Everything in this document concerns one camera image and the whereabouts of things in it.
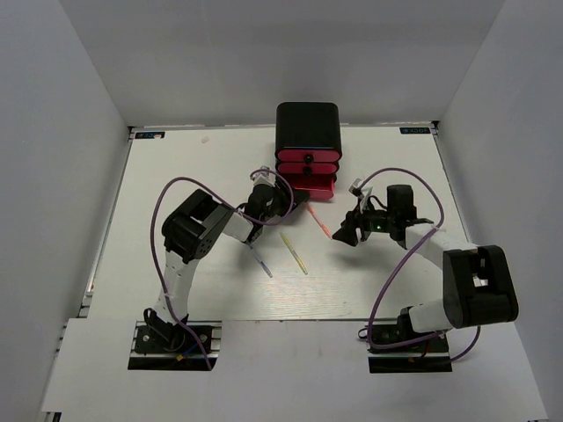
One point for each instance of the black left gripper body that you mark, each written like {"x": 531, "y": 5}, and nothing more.
{"x": 280, "y": 202}

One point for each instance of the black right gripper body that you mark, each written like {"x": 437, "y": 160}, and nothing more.
{"x": 370, "y": 220}

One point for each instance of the pink drawer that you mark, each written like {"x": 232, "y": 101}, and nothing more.
{"x": 301, "y": 168}
{"x": 318, "y": 186}
{"x": 308, "y": 156}

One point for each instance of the red thin pen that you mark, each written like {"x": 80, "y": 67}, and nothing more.
{"x": 319, "y": 221}

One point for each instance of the pink top drawer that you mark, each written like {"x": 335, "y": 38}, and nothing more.
{"x": 308, "y": 156}

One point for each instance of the pink bottom drawer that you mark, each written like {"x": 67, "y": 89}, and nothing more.
{"x": 318, "y": 186}

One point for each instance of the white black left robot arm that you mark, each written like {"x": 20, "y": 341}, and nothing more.
{"x": 190, "y": 232}

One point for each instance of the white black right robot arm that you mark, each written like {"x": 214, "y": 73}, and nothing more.
{"x": 477, "y": 287}

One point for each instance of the yellow thin pen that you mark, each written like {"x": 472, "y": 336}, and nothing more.
{"x": 294, "y": 254}

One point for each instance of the blue thin pen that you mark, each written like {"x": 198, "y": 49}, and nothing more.
{"x": 260, "y": 261}

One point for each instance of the black drawer cabinet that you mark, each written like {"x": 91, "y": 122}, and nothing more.
{"x": 307, "y": 125}

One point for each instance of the right table logo sticker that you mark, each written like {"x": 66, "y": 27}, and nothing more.
{"x": 415, "y": 130}

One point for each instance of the table logo sticker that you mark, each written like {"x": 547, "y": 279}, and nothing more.
{"x": 150, "y": 135}
{"x": 415, "y": 130}

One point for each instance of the left table logo sticker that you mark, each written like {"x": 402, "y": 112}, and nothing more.
{"x": 150, "y": 135}

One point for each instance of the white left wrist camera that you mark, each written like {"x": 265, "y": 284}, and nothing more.
{"x": 263, "y": 176}

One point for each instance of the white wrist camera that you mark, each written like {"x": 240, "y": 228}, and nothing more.
{"x": 263, "y": 176}
{"x": 361, "y": 192}

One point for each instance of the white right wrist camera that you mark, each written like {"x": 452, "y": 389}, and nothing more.
{"x": 361, "y": 192}

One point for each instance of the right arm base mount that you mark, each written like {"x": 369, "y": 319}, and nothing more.
{"x": 430, "y": 356}

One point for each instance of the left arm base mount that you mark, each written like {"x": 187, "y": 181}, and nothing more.
{"x": 149, "y": 352}

